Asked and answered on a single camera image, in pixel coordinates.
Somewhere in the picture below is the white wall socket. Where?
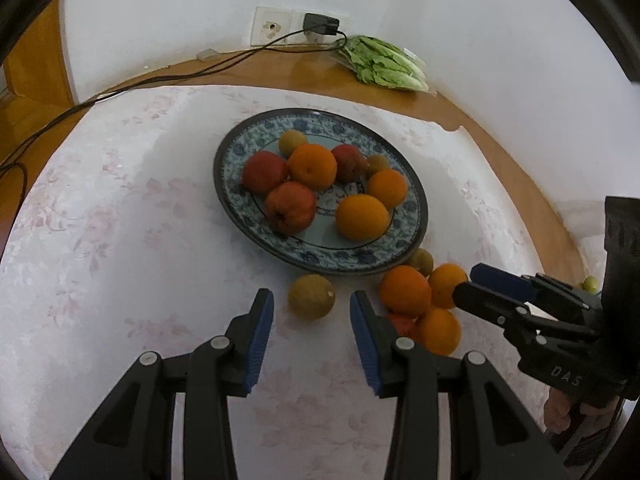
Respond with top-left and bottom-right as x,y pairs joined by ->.
250,6 -> 350,50

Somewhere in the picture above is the black power adapter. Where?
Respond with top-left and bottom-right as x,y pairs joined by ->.
303,13 -> 341,36

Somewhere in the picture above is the white plastic bag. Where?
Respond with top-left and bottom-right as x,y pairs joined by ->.
553,200 -> 605,252

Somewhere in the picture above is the small brownish green fruit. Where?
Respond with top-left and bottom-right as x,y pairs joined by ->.
407,248 -> 434,276

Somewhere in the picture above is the yellow-green plum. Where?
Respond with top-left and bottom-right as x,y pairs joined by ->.
367,154 -> 390,178
278,129 -> 308,158

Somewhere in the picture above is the bagged green lettuce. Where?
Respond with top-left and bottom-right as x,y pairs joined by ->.
334,35 -> 436,94

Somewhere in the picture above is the black power cable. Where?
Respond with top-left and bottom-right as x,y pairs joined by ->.
0,29 -> 350,206

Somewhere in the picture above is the small red apple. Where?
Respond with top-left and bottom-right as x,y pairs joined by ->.
332,144 -> 368,183

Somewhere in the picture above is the white floral tablecloth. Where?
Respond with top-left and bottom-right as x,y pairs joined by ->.
1,86 -> 541,479

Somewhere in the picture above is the large orange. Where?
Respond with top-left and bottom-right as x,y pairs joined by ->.
334,194 -> 390,243
288,144 -> 337,191

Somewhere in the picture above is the blue patterned ceramic plate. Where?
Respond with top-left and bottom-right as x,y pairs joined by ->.
213,107 -> 428,275

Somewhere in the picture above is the person's right hand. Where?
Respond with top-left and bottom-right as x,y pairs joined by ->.
544,388 -> 618,434

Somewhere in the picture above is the brownish green pear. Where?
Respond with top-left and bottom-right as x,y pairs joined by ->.
288,274 -> 336,321

